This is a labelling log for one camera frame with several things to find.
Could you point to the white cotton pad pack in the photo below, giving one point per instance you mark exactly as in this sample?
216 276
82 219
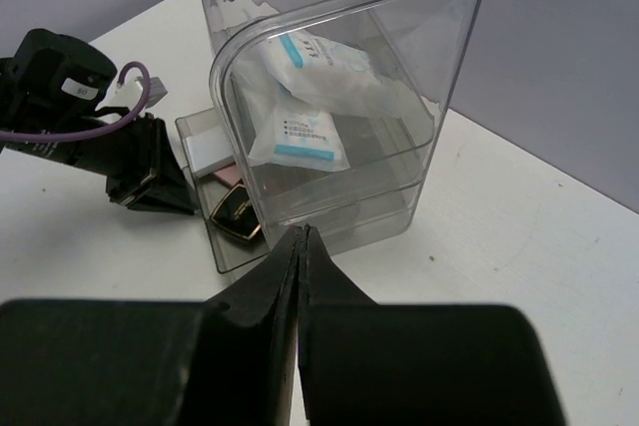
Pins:
295 134
334 77

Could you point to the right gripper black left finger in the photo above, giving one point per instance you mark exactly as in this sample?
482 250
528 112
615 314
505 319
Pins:
227 360

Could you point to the clear acrylic drawer organizer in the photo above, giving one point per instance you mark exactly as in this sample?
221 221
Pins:
421 43

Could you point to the black gold compact case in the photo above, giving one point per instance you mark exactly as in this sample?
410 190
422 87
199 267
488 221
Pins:
234 215

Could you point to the pink makeup card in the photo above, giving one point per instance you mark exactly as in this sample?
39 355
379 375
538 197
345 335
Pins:
228 176

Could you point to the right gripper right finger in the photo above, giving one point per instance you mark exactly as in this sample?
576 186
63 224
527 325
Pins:
366 363

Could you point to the white square compact box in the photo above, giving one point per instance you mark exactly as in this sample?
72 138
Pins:
208 151

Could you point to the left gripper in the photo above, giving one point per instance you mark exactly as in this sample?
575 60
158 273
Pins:
51 89

